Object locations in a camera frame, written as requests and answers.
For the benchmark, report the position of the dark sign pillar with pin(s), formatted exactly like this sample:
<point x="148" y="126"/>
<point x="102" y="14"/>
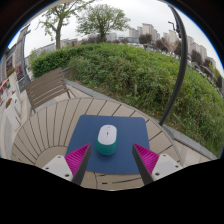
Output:
<point x="22" y="56"/>

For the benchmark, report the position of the sparse thin-trunk tree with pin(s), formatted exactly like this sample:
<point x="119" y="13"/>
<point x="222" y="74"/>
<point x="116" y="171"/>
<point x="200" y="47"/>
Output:
<point x="58" y="36"/>

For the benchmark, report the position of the white planter box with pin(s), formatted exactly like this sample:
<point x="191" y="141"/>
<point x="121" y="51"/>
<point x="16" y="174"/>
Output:
<point x="11" y="113"/>

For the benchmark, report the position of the dark curved parasol pole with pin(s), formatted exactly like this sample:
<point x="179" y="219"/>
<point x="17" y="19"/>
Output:
<point x="181" y="66"/>

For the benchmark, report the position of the white and teal computer mouse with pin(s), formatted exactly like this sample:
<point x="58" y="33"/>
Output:
<point x="107" y="138"/>

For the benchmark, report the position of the slatted wooden chair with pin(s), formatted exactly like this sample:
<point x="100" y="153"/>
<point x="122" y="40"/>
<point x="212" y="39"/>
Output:
<point x="45" y="88"/>

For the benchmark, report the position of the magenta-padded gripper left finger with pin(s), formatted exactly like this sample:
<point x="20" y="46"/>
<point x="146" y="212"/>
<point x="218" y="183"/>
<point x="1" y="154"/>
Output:
<point x="76" y="159"/>

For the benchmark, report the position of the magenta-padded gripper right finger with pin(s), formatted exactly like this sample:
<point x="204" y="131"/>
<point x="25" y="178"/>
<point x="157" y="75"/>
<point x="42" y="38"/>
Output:
<point x="146" y="159"/>

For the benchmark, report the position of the blue mouse pad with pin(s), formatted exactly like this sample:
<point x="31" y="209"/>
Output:
<point x="133" y="133"/>

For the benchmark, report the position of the distant apartment buildings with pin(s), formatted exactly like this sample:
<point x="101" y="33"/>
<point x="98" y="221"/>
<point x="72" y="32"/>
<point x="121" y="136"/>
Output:
<point x="146" y="29"/>

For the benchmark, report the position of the green hedge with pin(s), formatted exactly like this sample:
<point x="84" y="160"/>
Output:
<point x="126" y="73"/>

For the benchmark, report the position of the leafy round tree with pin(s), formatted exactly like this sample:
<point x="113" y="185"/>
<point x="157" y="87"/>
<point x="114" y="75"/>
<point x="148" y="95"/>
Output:
<point x="101" y="20"/>

